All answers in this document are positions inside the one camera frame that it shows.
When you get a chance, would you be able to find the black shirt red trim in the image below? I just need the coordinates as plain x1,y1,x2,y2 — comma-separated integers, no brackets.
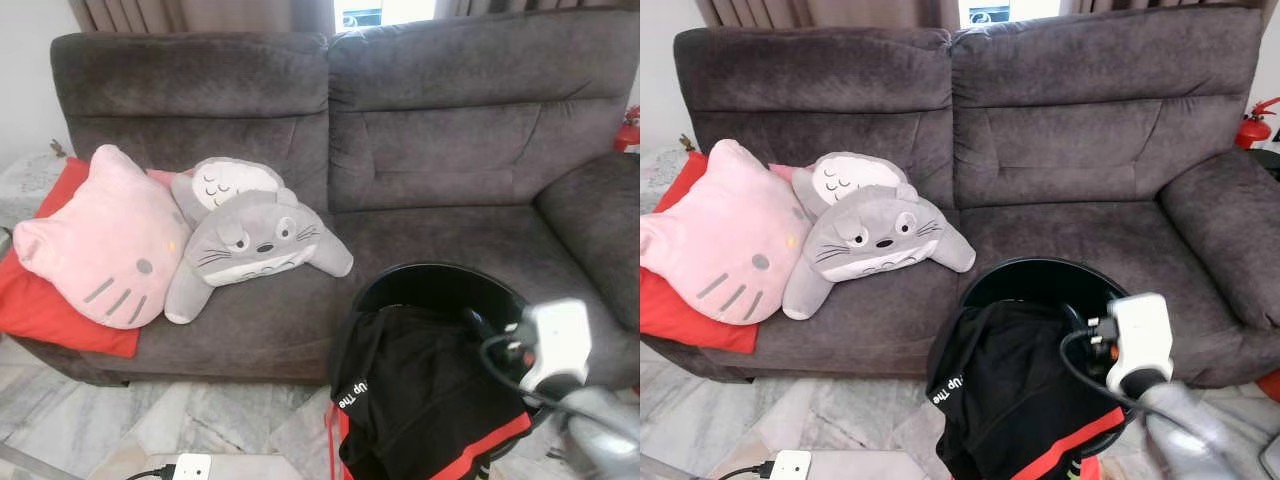
330,305,533,480
928,300,1126,480

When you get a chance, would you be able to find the black round laundry basket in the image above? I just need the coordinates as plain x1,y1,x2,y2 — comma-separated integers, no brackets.
925,257,1141,441
328,262,546,441

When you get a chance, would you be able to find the dark grey fabric sofa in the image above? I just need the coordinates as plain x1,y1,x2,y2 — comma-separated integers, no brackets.
640,8,1280,391
15,8,641,391

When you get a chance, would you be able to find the grey lace cloth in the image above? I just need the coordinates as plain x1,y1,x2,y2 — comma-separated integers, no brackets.
640,145,691,216
0,150,71,231

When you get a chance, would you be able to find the red fire extinguisher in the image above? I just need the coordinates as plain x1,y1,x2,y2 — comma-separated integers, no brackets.
615,105,641,153
1235,97,1280,151

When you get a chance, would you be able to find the pink cat face plush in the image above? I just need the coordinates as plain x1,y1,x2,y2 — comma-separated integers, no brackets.
12,143,193,331
640,138,816,326

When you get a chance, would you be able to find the grey white-belly totoro plush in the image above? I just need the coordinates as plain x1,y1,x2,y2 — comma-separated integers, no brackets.
170,157,288,226
805,152,911,221

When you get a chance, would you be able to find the brown curtain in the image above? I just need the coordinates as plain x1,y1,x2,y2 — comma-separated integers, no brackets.
695,0,1280,31

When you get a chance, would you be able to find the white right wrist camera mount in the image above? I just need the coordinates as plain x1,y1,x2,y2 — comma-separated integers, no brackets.
518,298,593,393
1105,292,1174,396

